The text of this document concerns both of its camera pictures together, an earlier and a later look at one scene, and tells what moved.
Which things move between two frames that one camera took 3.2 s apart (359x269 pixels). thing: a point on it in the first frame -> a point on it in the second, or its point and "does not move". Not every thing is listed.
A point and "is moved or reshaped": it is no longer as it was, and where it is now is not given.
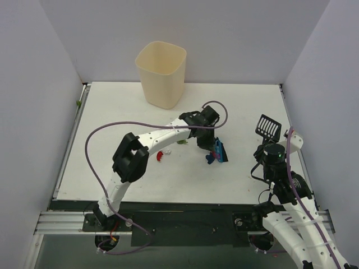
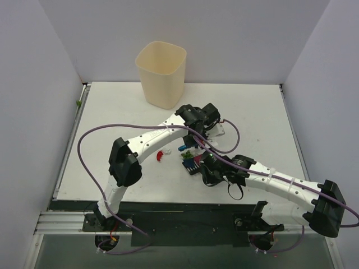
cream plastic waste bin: x=162 y=67 does not move
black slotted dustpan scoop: x=270 y=128 -> x=191 y=166
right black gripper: x=259 y=151 -> x=197 y=164
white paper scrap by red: x=167 y=151 does not move
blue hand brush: x=220 y=152 is moved or reshaped
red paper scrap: x=159 y=155 does not move
